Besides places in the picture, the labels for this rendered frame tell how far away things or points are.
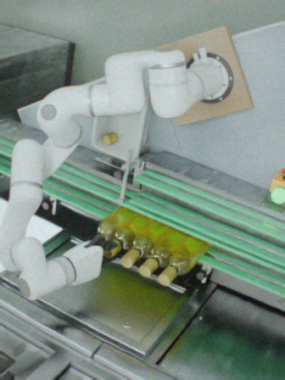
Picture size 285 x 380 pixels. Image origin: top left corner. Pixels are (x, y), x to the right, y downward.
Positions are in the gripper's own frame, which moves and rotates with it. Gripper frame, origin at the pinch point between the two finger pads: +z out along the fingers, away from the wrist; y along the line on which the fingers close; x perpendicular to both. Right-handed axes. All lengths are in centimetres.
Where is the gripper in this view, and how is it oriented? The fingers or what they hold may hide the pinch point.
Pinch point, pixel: (108, 251)
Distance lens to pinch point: 147.7
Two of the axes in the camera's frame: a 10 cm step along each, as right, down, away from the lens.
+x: -7.1, -4.4, 5.5
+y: 1.7, -8.6, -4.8
